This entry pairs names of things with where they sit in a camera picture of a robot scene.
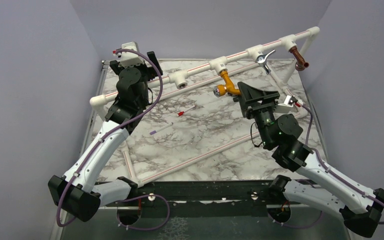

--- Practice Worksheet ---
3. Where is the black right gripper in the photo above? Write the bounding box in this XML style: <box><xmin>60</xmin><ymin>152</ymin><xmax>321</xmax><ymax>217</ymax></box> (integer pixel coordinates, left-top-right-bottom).
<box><xmin>237</xmin><ymin>82</ymin><xmax>280</xmax><ymax>148</ymax></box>

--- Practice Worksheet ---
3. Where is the yellow water faucet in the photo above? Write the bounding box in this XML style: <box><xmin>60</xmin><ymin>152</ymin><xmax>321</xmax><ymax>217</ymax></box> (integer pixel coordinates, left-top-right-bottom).
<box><xmin>213</xmin><ymin>70</ymin><xmax>241</xmax><ymax>98</ymax></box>

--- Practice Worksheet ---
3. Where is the white PVC pipe frame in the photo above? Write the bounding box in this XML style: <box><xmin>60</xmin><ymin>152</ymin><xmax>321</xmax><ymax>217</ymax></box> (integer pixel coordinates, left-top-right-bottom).
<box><xmin>89</xmin><ymin>26</ymin><xmax>320</xmax><ymax>187</ymax></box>

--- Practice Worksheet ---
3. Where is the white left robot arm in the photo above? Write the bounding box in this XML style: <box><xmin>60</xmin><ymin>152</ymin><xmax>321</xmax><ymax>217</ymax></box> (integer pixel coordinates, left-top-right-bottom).
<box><xmin>48</xmin><ymin>48</ymin><xmax>163</xmax><ymax>227</ymax></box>

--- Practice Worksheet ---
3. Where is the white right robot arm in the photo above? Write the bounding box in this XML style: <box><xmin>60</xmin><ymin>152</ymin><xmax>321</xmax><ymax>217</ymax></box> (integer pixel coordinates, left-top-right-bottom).
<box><xmin>238</xmin><ymin>82</ymin><xmax>384</xmax><ymax>238</ymax></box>

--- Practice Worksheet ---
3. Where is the brown water faucet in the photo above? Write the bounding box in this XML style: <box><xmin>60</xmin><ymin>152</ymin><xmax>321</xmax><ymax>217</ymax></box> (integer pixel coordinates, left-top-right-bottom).
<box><xmin>289</xmin><ymin>46</ymin><xmax>310</xmax><ymax>71</ymax></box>

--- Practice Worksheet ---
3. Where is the chrome lever faucet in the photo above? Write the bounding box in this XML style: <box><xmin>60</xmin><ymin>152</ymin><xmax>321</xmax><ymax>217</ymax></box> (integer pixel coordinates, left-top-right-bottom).
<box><xmin>255</xmin><ymin>49</ymin><xmax>276</xmax><ymax>75</ymax></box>

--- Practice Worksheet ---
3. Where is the red capped white pen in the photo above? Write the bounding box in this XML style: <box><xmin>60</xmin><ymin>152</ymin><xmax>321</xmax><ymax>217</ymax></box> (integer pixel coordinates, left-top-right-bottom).
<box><xmin>178</xmin><ymin>105</ymin><xmax>196</xmax><ymax>117</ymax></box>

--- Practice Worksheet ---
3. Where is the purple capped white pen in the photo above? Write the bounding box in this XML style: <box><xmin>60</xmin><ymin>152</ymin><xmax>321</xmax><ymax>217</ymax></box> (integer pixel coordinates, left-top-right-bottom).
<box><xmin>149</xmin><ymin>122</ymin><xmax>173</xmax><ymax>135</ymax></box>

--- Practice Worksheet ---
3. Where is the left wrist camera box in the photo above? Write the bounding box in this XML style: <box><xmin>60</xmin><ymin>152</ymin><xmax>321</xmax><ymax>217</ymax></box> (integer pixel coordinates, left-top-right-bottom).
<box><xmin>113</xmin><ymin>41</ymin><xmax>145</xmax><ymax>68</ymax></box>

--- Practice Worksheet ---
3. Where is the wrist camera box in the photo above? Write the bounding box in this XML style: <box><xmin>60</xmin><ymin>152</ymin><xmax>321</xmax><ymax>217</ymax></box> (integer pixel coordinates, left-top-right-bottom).
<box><xmin>113</xmin><ymin>41</ymin><xmax>145</xmax><ymax>68</ymax></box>
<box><xmin>274</xmin><ymin>95</ymin><xmax>304</xmax><ymax>114</ymax></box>

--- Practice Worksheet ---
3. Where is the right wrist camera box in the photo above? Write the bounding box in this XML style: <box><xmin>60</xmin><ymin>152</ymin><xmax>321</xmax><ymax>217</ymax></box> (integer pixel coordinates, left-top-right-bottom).
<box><xmin>274</xmin><ymin>95</ymin><xmax>304</xmax><ymax>114</ymax></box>

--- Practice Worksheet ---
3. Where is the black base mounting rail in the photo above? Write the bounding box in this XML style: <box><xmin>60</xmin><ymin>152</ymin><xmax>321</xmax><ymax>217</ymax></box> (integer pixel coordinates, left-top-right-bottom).
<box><xmin>71</xmin><ymin>177</ymin><xmax>312</xmax><ymax>220</ymax></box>

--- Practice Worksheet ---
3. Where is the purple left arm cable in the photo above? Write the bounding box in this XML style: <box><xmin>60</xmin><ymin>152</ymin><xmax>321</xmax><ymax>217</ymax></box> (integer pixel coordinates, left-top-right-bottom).
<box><xmin>56</xmin><ymin>48</ymin><xmax>172</xmax><ymax>232</ymax></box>

